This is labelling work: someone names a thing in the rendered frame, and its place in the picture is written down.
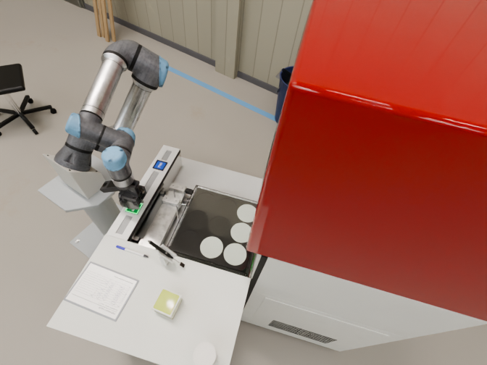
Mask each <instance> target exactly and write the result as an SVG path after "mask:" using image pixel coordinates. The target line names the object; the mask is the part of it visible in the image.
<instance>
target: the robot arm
mask: <svg viewBox="0 0 487 365"><path fill-rule="evenodd" d="M101 60H102V63H101V66H100V68H99V71H98V72H97V75H96V77H95V79H94V81H93V84H92V86H91V89H90V91H89V92H88V95H87V97H86V99H85V101H84V103H83V106H82V108H81V110H80V113H79V114H76V113H72V114H71V115H70V117H69V119H68V121H67V124H66V126H65V131H66V133H69V134H68V136H67V140H66V142H65V144H64V146H63V147H62V148H61V149H60V150H59V151H58V152H57V154H56V155H55V157H54V161H55V162H56V163H57V164H59V165H61V166H63V167H66V168H68V169H72V170H76V171H80V172H87V171H89V170H90V168H91V155H92V153H93V150H95V151H99V152H101V153H102V154H101V159H102V161H103V164H104V166H105V168H106V169H107V171H108V173H109V175H110V177H111V179H112V180H109V181H105V182H104V184H103V185H102V186H101V188H100V191H102V192H103V193H109V192H116V191H119V193H118V198H119V202H120V205H121V206H123V207H125V208H128V209H138V210H139V209H140V208H139V205H140V203H143V199H144V197H145V195H146V194H147V192H146V189H145V187H144V186H142V185H139V184H140V182H139V181H138V180H135V179H134V176H133V173H132V170H131V168H130V164H129V163H130V158H131V154H132V151H133V147H134V145H135V140H136V135H135V133H134V132H133V130H134V128H135V126H136V124H137V121H138V119H139V117H140V116H141V113H142V111H143V109H144V107H145V105H146V102H147V101H148V99H149V97H150V95H151V92H152V91H156V90H157V89H158V87H160V88H162V86H163V85H164V83H165V80H166V77H167V72H168V68H169V63H168V61H167V60H165V59H163V58H162V57H161V56H159V55H157V54H155V53H154V52H153V51H150V50H149V49H147V48H146V47H144V46H142V45H141V44H139V43H137V42H136V41H132V40H119V41H115V42H114V43H111V44H110V45H109V46H108V47H106V49H105V50H104V52H103V54H102V55H101ZM126 70H130V71H131V72H132V75H131V77H132V79H133V83H132V85H131V87H130V90H129V91H128V94H127V96H126V98H125V101H124V103H123V105H122V108H121V110H120V113H119V114H118V116H117V119H116V121H115V124H114V125H111V126H109V127H107V126H106V125H103V124H102V122H103V119H104V116H105V114H106V112H107V109H108V107H109V104H110V101H111V100H112V97H113V95H114V92H115V89H116V87H117V84H118V82H119V80H120V77H121V75H122V73H123V72H125V71H126Z"/></svg>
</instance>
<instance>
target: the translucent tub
mask: <svg viewBox="0 0 487 365"><path fill-rule="evenodd" d="M181 296H182V295H180V294H178V293H175V292H173V291H171V290H168V289H166V288H162V289H161V291H160V292H159V295H158V296H157V299H156V300H155V302H154V304H153V306H152V307H151V309H153V310H154V311H155V312H157V313H158V314H161V315H163V316H166V317H168V318H170V319H173V318H174V316H175V314H176V312H177V310H178V308H179V306H180V304H181V301H182V300H183V299H182V298H181Z"/></svg>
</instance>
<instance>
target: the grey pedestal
mask: <svg viewBox="0 0 487 365"><path fill-rule="evenodd" d="M91 166H92V167H93V168H94V169H96V170H97V171H99V172H100V173H102V175H103V177H104V179H105V180H106V181H109V180H112V179H111V177H110V175H109V173H108V171H107V169H106V168H105V166H104V164H103V161H102V160H100V159H99V158H97V157H96V156H94V155H93V154H92V155H91ZM38 192H39V193H41V194H42V195H44V196H45V197H47V198H48V199H49V200H50V201H52V202H53V203H54V204H56V205H57V206H58V207H59V208H61V209H63V210H64V211H66V212H71V211H80V210H84V211H85V212H86V214H87V215H88V216H89V217H90V218H91V220H92V221H93V222H92V223H91V224H90V225H89V226H87V228H85V229H84V230H83V231H82V232H81V233H80V234H78V235H77V236H76V237H75V238H74V239H72V240H71V241H70V243H71V244H72V245H73V246H75V247H76V248H77V249H78V250H79V251H81V252H82V253H83V254H85V255H86V256H87V257H88V258H90V257H91V256H92V254H93V252H94V251H95V250H96V248H97V246H98V245H99V244H100V242H101V240H102V239H103V237H104V236H105V235H106V234H107V232H108V231H109V229H110V227H111V226H112V224H113V223H114V221H115V220H116V218H117V217H118V215H119V213H120V212H121V211H122V209H123V208H122V207H121V206H120V205H118V204H116V203H115V201H114V199H113V198H112V196H113V195H114V194H115V192H109V193H103V192H102V191H100V190H99V191H98V192H96V193H95V194H94V195H92V196H91V197H90V198H89V199H87V198H86V197H84V196H83V195H81V194H80V193H79V192H77V191H76V190H74V189H73V188H71V187H70V186H69V185H67V184H66V183H64V182H63V180H62V179H61V177H60V176H59V175H58V176H57V177H55V178H54V179H53V180H51V181H50V182H48V183H47V184H45V185H44V186H43V187H42V188H40V189H38Z"/></svg>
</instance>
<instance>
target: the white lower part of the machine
mask: <svg viewBox="0 0 487 365"><path fill-rule="evenodd" d="M241 321H244V322H248V323H251V324H255V325H257V326H260V327H264V328H267V329H269V330H273V331H276V332H280V333H283V334H285V335H290V336H292V337H296V338H298V339H301V340H306V341H308V342H311V343H314V344H317V345H321V346H324V347H326V348H330V349H333V350H336V351H347V350H351V349H355V348H362V347H367V346H371V345H378V344H382V343H389V342H393V341H398V340H405V339H408V338H405V337H402V336H398V335H395V334H392V333H389V332H385V331H382V330H378V329H375V328H372V327H368V326H366V325H363V324H359V323H356V322H352V321H349V320H347V319H342V318H340V317H337V316H333V315H330V314H326V313H323V312H321V311H316V310H314V309H309V308H307V307H304V306H300V305H297V304H295V303H290V302H288V301H284V300H281V299H278V298H274V297H271V296H268V295H264V294H261V293H258V292H254V291H253V290H248V293H247V296H246V301H245V304H244V308H243V313H242V316H241Z"/></svg>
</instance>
